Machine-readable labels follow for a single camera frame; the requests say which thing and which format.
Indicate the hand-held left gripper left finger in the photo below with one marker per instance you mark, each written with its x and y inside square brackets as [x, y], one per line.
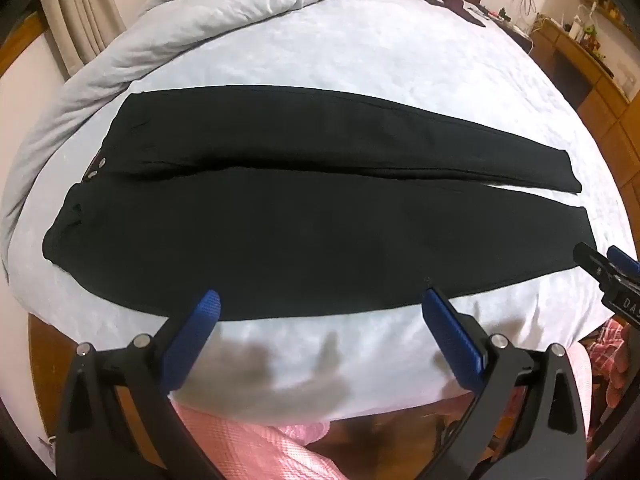
[200, 320]

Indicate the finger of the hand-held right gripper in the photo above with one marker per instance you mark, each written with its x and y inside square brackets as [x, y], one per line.
[592, 260]
[622, 260]

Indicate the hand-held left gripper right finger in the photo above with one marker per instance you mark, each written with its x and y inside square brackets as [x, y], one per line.
[450, 332]

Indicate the black pants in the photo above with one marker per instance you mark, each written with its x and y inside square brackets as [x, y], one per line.
[300, 235]

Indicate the wooden desk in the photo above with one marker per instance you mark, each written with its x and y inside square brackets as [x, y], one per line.
[600, 95]

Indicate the green toy figure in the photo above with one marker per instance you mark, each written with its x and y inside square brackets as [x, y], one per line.
[592, 34]

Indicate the white bottle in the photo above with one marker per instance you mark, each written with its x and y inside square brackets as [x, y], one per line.
[576, 22]

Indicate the pale blue bed sheet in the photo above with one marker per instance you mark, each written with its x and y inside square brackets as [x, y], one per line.
[350, 50]

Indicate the grey duvet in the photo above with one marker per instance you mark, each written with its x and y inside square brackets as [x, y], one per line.
[200, 5]

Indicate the beige curtain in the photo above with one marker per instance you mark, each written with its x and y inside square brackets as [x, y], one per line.
[75, 10]

